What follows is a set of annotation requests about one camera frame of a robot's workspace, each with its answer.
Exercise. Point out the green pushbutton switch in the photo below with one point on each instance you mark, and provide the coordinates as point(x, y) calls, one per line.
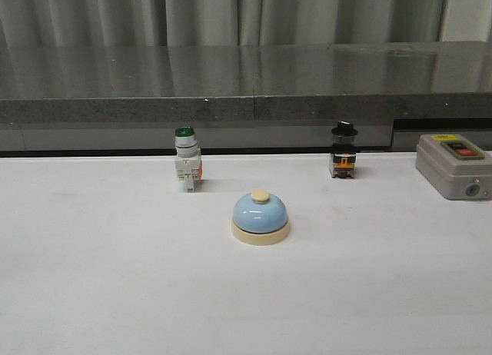
point(188, 162)

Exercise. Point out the black rotary selector switch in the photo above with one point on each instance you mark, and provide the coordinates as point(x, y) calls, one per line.
point(343, 153)

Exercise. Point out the grey start-stop switch box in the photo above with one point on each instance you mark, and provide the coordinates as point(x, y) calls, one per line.
point(455, 166)

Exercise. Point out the blue and cream desk bell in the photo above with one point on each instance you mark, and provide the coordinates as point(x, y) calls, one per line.
point(260, 219)

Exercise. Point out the grey curtain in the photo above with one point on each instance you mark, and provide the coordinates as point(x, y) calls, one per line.
point(70, 23)

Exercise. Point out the grey stone counter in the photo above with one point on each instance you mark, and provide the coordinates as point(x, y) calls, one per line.
point(268, 98)

